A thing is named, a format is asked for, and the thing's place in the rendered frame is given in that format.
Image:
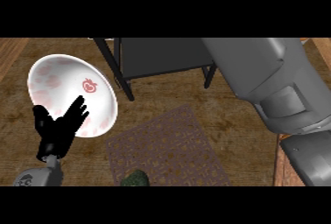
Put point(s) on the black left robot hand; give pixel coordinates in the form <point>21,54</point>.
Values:
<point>58,131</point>

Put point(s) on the dark green sweet potato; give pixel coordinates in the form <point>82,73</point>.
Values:
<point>135,179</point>

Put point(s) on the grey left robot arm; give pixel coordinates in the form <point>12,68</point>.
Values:
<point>42,174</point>

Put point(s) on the dark grey tiered shelf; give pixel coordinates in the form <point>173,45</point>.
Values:
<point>160,58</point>

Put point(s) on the white bowl with red print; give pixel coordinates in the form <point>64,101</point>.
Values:
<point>71,93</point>

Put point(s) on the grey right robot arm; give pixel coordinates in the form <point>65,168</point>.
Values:
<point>275,87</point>

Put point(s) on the brown patterned placemat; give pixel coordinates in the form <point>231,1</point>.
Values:
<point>166,148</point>

